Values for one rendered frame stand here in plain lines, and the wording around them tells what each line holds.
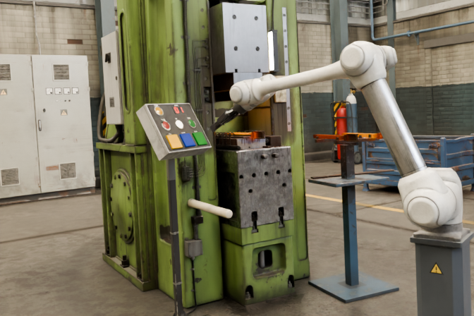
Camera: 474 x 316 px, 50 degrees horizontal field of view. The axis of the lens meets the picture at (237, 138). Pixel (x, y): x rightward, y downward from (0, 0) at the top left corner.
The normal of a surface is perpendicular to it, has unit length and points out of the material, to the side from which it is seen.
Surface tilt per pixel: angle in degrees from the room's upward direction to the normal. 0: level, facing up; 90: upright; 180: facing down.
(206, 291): 90
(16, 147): 90
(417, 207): 98
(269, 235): 90
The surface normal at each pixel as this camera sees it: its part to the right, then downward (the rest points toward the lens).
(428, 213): -0.51, 0.17
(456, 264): 0.14, 0.04
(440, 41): -0.84, 0.07
